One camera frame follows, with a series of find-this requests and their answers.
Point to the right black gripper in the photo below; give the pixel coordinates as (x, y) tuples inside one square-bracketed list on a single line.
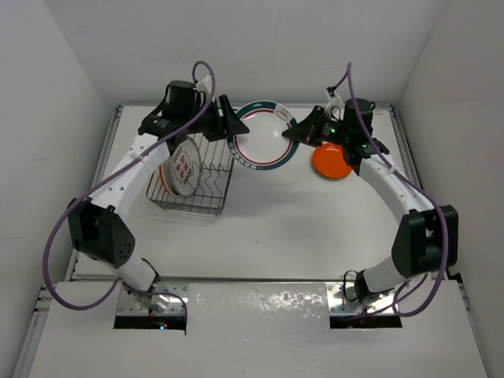
[(309, 128)]

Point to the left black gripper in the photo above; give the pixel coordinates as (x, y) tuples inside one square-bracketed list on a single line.
[(220, 131)]

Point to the white plate red rim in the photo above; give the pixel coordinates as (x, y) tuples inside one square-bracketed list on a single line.
[(264, 147)]

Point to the orange plastic plate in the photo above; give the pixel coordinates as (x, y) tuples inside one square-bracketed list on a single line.
[(328, 161)]

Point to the white plate grey rim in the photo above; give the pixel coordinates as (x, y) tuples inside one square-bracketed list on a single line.
[(185, 169)]

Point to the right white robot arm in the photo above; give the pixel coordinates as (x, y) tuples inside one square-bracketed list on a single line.
[(427, 236)]

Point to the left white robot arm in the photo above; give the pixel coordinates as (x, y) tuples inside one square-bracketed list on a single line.
[(97, 222)]

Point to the white plate teal rim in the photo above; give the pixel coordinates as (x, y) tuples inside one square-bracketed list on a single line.
[(164, 172)]

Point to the wire dish rack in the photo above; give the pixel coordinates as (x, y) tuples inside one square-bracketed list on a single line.
[(217, 166)]

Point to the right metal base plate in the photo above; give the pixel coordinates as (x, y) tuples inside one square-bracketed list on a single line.
[(342, 301)]

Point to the metal base plate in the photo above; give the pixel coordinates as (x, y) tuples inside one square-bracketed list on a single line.
[(342, 301), (169, 303)]

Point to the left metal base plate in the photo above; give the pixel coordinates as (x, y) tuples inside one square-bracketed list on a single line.
[(169, 303)]

